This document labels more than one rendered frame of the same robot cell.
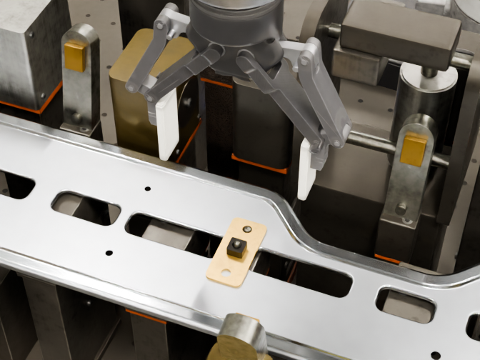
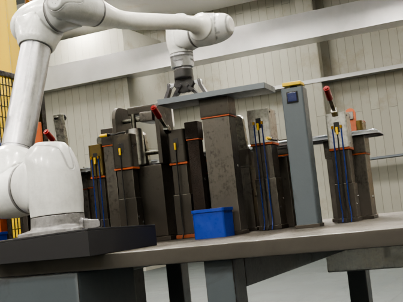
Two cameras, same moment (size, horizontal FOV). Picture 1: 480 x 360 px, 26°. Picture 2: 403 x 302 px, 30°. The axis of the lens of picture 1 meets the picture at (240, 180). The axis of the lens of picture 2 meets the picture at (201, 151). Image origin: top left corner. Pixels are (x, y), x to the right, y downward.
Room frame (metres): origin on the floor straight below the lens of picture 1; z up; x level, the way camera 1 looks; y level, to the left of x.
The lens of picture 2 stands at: (3.51, -0.04, 0.77)
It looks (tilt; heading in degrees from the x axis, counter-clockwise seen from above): 5 degrees up; 178
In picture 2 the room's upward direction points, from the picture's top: 6 degrees counter-clockwise
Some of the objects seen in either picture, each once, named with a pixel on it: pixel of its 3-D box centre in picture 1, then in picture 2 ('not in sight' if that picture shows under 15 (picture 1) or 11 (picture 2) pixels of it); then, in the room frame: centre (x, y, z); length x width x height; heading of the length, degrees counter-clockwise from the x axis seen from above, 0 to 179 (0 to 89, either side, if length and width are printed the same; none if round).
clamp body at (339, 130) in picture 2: not in sight; (343, 168); (1.04, 0.49, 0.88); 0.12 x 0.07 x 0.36; 159
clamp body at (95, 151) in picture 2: not in sight; (102, 195); (0.74, -0.34, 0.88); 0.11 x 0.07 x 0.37; 159
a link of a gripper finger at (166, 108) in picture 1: (167, 123); not in sight; (0.68, 0.07, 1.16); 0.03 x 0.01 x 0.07; 159
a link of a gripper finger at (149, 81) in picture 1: (147, 97); not in sight; (0.69, 0.08, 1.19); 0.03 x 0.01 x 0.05; 69
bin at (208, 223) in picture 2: not in sight; (213, 223); (1.14, 0.04, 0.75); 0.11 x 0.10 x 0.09; 69
